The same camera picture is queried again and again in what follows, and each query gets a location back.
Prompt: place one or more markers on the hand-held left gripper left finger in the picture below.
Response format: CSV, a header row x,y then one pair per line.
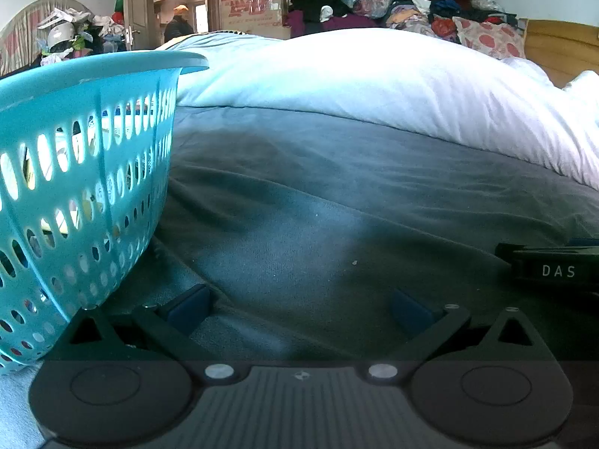
x,y
187,306

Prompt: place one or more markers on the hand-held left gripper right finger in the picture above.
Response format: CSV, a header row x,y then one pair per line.
x,y
412,311

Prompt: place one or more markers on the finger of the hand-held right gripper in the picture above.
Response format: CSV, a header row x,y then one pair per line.
x,y
505,251

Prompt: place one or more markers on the turquoise plastic basket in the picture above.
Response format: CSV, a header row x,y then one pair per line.
x,y
117,103

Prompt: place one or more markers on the wooden headboard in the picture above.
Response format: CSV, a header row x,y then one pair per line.
x,y
561,51

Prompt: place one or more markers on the pale folded duvet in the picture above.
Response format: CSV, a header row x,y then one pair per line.
x,y
374,84

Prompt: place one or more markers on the floral pillow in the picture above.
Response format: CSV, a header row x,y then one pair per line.
x,y
491,37

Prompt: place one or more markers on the pile of clothes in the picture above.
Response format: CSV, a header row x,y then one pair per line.
x,y
421,4

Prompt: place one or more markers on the heap of bags and clutter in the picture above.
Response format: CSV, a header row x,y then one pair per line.
x,y
100,32

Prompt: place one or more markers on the white helmet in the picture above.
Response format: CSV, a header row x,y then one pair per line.
x,y
61,35

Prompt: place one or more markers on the wooden door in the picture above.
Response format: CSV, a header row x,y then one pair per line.
x,y
138,4

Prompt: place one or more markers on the large cardboard box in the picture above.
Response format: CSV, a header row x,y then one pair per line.
x,y
252,4

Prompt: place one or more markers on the floral round folding tabletop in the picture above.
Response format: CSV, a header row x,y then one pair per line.
x,y
23,32

